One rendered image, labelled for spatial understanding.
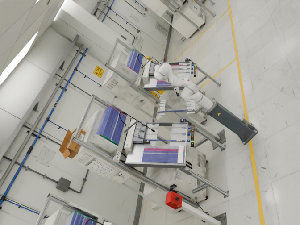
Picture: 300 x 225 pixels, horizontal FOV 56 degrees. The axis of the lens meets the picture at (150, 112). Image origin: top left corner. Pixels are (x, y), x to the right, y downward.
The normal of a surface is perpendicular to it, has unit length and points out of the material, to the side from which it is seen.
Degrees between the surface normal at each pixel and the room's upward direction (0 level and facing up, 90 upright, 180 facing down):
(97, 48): 90
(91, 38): 90
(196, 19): 90
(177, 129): 45
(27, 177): 90
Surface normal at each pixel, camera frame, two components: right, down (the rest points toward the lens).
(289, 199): -0.79, -0.51
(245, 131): 0.07, 0.48
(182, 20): -0.14, 0.68
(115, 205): 0.60, -0.52
